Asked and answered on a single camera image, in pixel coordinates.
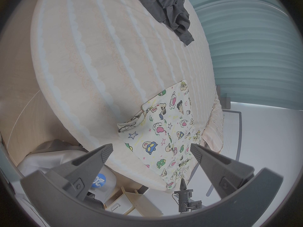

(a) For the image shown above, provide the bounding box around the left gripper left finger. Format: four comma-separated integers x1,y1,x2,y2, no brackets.
47,144,113,199

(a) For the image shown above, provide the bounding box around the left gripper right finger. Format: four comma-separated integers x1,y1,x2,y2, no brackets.
190,143,255,196

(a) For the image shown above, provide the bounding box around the white printed pyjama top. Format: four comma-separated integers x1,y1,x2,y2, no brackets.
118,79,202,190

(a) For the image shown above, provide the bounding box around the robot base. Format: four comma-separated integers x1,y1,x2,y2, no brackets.
17,139,117,204

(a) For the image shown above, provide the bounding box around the bed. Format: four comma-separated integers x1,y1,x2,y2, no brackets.
30,0,242,197

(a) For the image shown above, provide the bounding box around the pink striped pillow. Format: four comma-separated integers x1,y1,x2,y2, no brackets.
202,96,224,154

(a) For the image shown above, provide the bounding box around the grey bedside table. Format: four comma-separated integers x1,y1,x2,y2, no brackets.
216,85,231,109

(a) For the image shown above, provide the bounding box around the black garment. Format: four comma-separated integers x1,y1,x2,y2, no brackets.
132,0,195,46

